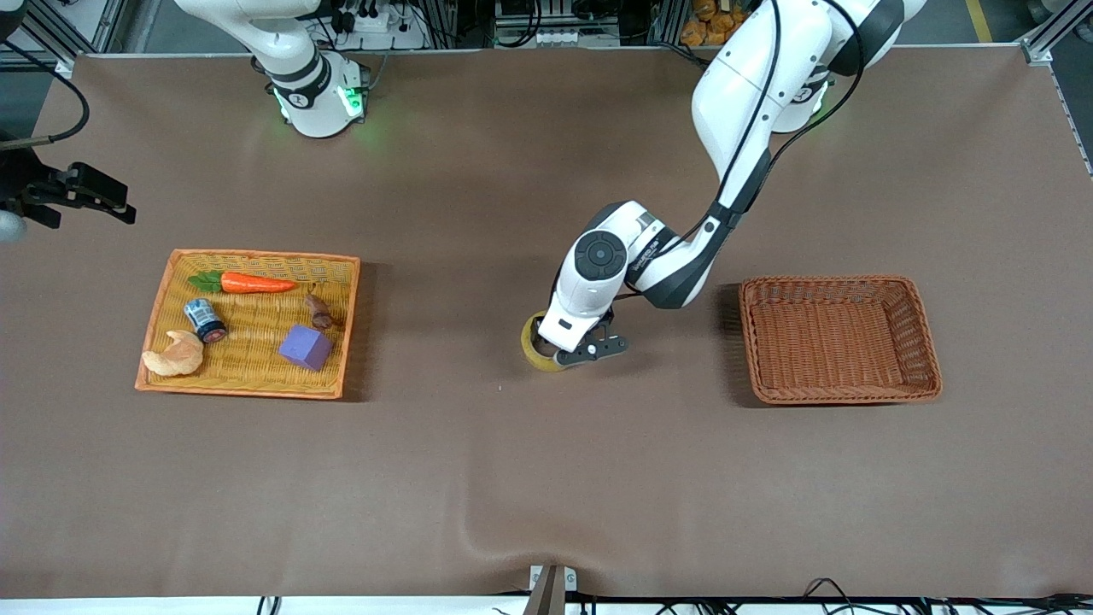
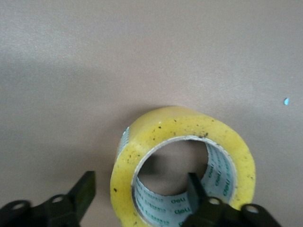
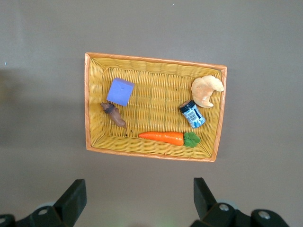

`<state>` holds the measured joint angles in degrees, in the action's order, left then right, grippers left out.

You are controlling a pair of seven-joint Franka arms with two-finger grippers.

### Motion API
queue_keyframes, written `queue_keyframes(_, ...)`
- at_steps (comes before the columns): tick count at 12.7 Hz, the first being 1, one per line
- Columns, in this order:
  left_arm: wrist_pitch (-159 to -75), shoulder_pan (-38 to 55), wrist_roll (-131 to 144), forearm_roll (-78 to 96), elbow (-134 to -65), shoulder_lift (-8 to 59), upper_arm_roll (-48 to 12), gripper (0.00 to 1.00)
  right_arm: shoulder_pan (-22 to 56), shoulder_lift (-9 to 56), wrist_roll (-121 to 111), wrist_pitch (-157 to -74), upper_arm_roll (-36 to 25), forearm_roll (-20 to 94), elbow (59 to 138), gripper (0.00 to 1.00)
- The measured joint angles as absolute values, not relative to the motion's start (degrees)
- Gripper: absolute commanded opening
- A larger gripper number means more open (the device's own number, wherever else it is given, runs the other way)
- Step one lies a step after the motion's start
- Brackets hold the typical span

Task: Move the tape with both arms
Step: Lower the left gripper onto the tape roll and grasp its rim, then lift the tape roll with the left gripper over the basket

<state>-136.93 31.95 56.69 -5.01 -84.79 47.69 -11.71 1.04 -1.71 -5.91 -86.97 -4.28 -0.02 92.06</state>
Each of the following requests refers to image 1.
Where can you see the orange toy carrot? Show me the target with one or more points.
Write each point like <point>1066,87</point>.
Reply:
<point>252,284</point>

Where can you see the metal table edge bracket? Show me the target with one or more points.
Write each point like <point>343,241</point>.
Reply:
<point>538,576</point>

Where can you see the small brown toy root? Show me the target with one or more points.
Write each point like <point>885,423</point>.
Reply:
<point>319,313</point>

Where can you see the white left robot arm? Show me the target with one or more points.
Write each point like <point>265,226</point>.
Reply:
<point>743,85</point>

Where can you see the yellow tape roll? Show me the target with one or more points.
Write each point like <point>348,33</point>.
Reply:
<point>527,342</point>

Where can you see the small blue white can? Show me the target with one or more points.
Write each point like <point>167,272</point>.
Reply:
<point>205,320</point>

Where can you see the brown wicker basket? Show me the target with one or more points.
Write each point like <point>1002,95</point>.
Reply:
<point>828,342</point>

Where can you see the purple foam block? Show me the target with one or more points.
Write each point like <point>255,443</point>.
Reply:
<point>306,348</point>

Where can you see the toy croissant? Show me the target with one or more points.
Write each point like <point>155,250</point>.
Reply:
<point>175,357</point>

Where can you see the white power strip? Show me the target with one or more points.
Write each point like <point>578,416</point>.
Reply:
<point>380,21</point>

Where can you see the pile of orange toy breads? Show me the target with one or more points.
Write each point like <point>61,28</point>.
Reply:
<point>704,26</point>

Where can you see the aluminium frame profile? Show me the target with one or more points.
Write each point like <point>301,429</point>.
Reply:
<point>68,34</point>
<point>1050,38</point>

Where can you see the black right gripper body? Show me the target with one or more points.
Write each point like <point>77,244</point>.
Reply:
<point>17,187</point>

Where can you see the yellow wicker tray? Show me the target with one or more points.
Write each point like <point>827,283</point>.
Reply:
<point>248,367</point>

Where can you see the brown pole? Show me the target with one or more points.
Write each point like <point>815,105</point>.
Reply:
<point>546,598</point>

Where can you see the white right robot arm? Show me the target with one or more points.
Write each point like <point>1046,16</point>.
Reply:
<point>316,94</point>

